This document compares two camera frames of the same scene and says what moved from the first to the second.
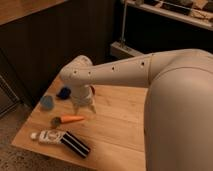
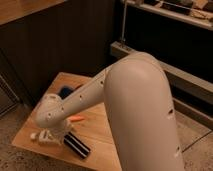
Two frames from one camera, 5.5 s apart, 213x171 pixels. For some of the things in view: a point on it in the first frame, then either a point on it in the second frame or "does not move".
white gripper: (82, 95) -> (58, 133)
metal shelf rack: (151, 26) does not move
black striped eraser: (75, 144) does not move
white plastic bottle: (48, 136) does not move
